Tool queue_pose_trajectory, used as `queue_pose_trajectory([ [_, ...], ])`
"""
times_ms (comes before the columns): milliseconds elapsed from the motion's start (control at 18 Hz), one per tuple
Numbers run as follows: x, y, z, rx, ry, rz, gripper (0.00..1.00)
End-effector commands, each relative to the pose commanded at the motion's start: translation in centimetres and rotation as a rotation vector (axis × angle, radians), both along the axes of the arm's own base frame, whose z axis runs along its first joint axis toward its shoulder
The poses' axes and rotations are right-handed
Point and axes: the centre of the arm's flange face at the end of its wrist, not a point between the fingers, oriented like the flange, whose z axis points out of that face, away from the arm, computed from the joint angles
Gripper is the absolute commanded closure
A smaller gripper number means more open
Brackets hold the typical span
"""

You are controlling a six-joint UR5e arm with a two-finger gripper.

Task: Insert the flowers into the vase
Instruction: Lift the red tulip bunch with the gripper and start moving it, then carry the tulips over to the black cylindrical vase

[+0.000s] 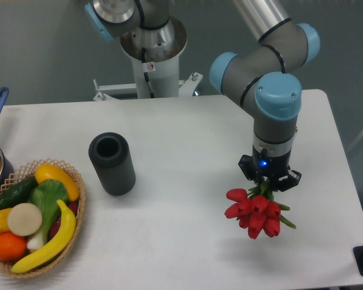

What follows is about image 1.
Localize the green cucumber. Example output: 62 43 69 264
0 176 38 210

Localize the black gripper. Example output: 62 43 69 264
238 147 302 192

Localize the dark red vegetable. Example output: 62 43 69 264
48 201 79 240

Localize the woven wicker basket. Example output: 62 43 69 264
0 158 86 279

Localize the orange fruit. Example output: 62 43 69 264
0 232 27 262

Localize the green bok choy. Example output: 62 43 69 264
27 179 68 252

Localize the yellow banana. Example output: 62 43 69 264
11 199 76 274

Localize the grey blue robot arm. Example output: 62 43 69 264
85 1 320 192

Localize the beige round slice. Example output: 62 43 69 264
7 203 42 236

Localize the yellow squash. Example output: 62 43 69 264
34 164 80 202

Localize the dark grey ribbed vase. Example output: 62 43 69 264
88 132 136 196

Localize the red tulip bouquet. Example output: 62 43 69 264
224 179 296 239

